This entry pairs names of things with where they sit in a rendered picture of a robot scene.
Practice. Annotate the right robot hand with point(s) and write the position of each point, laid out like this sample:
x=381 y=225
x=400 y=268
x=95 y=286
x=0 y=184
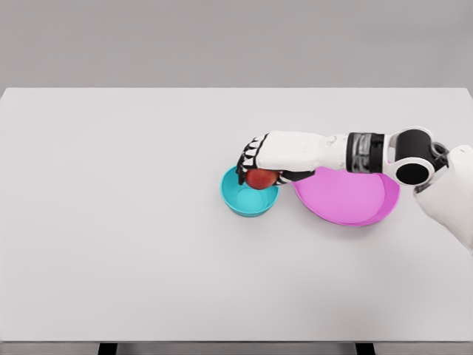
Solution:
x=284 y=151

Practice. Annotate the blue bowl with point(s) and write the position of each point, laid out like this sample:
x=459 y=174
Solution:
x=249 y=201

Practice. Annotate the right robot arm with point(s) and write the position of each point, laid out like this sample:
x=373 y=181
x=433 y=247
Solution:
x=410 y=155

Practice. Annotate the red apple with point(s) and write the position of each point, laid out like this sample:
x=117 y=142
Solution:
x=260 y=179

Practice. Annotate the pink plate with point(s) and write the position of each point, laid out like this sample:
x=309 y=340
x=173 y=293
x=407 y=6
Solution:
x=347 y=197

